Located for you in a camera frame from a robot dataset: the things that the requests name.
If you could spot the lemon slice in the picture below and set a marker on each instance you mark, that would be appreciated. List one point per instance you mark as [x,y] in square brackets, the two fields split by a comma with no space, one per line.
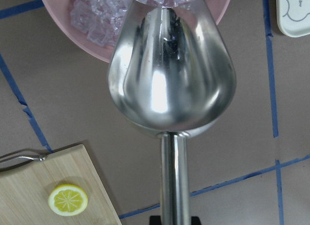
[68,200]

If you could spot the pink bowl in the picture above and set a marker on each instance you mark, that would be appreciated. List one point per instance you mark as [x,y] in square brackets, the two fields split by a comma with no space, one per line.
[60,10]

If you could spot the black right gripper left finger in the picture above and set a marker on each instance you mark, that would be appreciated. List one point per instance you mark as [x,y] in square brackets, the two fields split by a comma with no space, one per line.
[154,220]

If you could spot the cream serving tray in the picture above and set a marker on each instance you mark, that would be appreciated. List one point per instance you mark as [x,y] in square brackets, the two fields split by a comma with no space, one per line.
[293,17]

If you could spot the pile of ice cubes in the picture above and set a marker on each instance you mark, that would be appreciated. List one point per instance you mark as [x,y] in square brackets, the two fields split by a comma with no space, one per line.
[101,20]

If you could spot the stainless steel ice scoop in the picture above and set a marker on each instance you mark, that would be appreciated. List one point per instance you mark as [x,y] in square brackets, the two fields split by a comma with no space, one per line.
[172,77]

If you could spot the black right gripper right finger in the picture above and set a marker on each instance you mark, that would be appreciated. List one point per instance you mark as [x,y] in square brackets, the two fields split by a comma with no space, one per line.
[195,220]

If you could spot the wooden cutting board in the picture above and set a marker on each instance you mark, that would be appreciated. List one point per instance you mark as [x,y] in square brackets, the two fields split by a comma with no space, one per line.
[24,191]

